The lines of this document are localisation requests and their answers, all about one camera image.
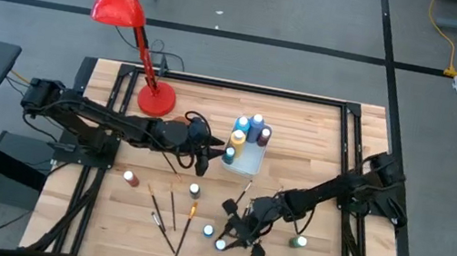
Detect wide paintbrush gold ferrule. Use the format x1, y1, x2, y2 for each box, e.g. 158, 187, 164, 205
174, 198, 200, 256

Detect large light blue paint bottle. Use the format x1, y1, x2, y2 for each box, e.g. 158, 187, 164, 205
233, 113, 253, 137

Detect black aluminium table frame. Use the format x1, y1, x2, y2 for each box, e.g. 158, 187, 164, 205
18, 48, 447, 256

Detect red desk lamp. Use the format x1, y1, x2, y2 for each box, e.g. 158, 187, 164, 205
76, 0, 194, 121

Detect black paintbrush silver ferrule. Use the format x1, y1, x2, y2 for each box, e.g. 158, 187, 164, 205
144, 211, 183, 256

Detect white plastic bin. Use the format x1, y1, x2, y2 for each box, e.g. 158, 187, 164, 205
218, 116, 275, 182

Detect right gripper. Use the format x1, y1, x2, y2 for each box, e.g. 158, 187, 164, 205
213, 184, 297, 256

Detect small maroon paint bottle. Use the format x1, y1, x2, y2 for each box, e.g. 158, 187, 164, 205
121, 170, 142, 189
256, 125, 273, 149

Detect small green paint bottle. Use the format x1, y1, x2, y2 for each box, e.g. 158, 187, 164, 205
221, 145, 237, 166
288, 232, 310, 251

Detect large yellow paint bottle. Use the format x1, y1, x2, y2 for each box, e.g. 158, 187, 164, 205
226, 127, 249, 159

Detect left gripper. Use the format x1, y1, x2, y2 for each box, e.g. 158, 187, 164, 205
150, 113, 232, 182

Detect small grey paint bottle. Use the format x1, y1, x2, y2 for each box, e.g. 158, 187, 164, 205
187, 182, 204, 202

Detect yellow extension cord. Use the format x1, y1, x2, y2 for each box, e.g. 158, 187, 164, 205
418, 0, 457, 79

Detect small blue paint bottle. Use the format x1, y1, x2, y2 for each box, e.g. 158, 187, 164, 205
213, 237, 229, 253
200, 222, 217, 241

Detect large purple paint bottle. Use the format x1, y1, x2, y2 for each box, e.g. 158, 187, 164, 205
244, 113, 266, 146

